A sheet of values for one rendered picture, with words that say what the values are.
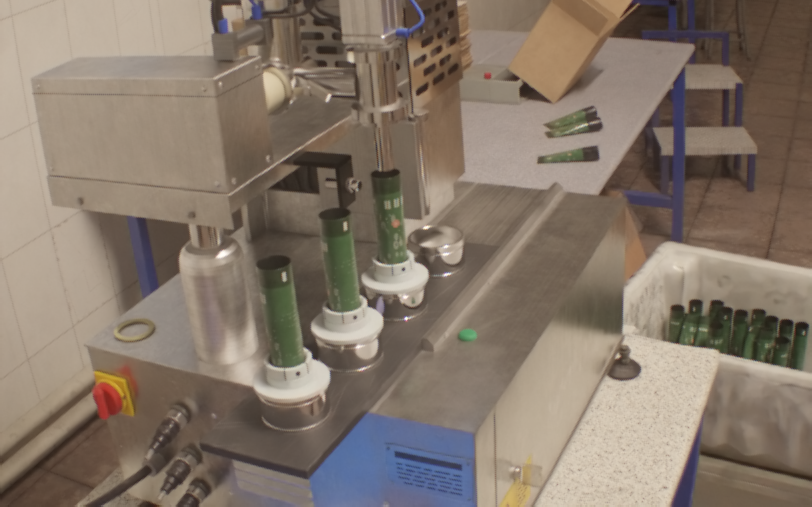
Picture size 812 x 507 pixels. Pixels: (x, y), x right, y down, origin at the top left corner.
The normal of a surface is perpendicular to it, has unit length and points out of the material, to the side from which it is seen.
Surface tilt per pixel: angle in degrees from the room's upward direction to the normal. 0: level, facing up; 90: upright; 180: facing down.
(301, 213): 90
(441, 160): 90
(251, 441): 0
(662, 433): 0
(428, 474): 90
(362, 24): 90
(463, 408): 0
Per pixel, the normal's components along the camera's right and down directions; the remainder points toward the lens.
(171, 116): -0.44, 0.40
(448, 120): 0.89, 0.11
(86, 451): -0.08, -0.91
